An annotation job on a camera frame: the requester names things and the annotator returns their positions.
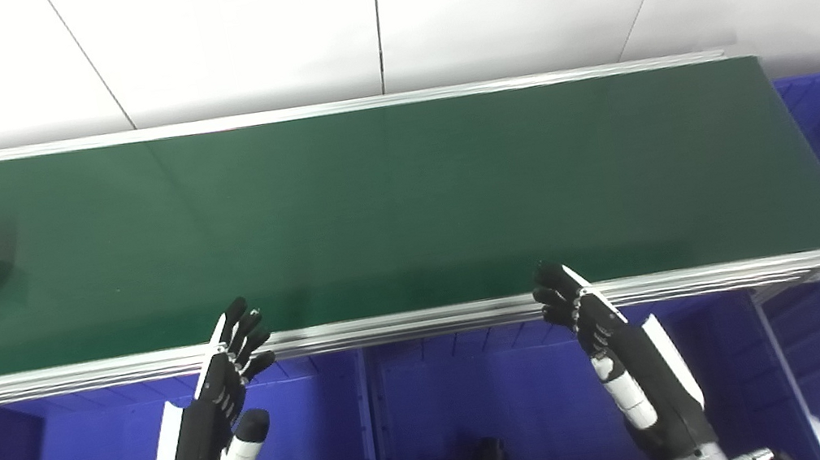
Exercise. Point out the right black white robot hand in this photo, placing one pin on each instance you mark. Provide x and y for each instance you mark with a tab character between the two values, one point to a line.
648	381

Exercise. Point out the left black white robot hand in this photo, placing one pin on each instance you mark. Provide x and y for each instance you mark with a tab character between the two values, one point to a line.
194	453

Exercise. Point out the green conveyor belt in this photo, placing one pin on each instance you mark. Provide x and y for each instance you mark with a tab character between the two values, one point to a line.
432	319
406	206

